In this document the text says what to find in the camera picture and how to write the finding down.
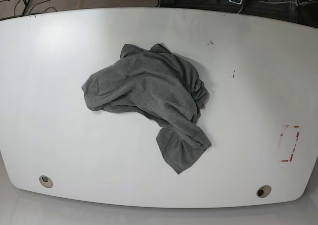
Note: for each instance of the grey T-shirt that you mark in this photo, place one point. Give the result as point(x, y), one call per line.
point(164, 88)

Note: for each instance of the red tape rectangle marking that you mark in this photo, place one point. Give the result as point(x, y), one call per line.
point(287, 143)

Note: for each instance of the white power strip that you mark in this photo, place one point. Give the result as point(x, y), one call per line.
point(305, 2)

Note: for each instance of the right table cable grommet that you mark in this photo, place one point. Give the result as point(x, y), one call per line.
point(263, 191)

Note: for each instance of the table cable grommet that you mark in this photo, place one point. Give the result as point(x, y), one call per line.
point(45, 181)
point(263, 191)

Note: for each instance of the left table cable grommet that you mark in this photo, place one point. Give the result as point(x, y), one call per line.
point(45, 181)

